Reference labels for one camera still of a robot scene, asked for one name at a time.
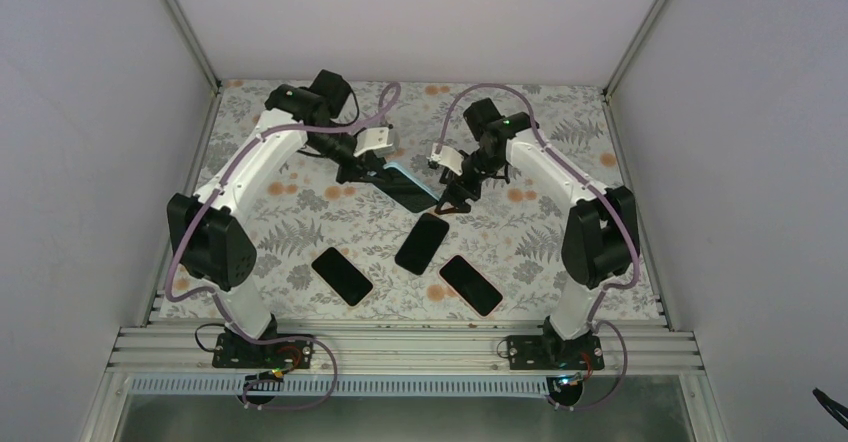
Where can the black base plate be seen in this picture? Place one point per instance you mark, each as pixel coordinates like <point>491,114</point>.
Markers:
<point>232,351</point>
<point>539,352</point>

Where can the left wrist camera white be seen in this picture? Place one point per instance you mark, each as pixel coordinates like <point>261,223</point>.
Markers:
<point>379,141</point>

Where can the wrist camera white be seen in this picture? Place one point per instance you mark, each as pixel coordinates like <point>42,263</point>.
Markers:
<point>379,141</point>
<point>448,158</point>

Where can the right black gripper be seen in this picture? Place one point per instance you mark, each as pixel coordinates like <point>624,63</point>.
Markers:
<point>456,183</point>

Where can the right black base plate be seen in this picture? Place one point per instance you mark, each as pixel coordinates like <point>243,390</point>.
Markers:
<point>539,352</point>

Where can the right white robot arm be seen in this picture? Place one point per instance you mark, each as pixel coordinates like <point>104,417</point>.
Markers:
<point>601,238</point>

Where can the aluminium rail frame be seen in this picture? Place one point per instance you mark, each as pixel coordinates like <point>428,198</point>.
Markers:
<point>444,341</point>

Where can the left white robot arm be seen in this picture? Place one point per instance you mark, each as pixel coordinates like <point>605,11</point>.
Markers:
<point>212,252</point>

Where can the black phone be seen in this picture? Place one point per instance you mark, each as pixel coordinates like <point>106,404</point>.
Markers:
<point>342,276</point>
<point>422,243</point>

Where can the light blue phone case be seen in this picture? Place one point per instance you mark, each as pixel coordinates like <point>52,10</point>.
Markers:
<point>411,177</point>

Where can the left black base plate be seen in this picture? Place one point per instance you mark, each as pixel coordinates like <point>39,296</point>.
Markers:
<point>232,351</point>

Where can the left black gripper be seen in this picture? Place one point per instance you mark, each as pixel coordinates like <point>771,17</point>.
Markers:
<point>358,171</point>

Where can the black object at corner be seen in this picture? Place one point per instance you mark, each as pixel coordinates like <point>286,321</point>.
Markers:
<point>832,407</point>

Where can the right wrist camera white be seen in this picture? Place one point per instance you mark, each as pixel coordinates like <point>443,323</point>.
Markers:
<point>448,158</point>

